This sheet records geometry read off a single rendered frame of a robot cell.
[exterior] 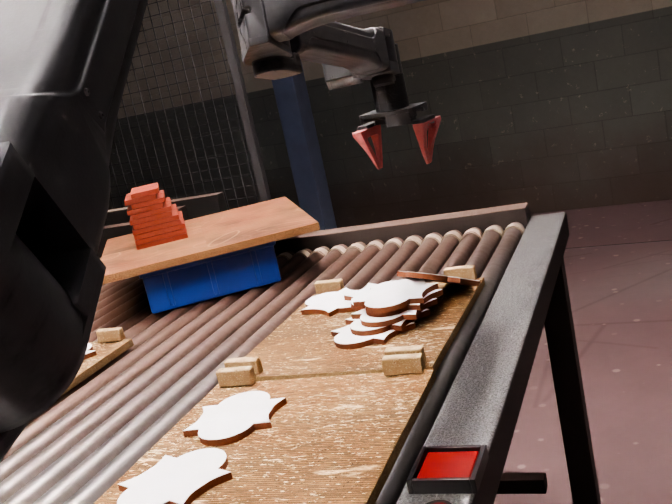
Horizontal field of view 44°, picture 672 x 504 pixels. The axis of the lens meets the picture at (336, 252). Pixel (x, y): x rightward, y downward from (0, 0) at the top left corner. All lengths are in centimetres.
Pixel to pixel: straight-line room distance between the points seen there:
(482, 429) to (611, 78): 502
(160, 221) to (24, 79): 175
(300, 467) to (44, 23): 75
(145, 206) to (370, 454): 119
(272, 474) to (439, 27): 539
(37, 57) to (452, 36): 591
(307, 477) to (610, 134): 519
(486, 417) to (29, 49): 85
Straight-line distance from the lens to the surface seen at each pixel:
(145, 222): 205
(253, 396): 121
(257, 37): 90
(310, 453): 103
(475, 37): 614
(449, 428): 107
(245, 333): 162
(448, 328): 134
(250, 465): 104
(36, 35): 33
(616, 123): 600
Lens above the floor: 138
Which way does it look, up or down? 13 degrees down
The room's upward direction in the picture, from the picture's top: 12 degrees counter-clockwise
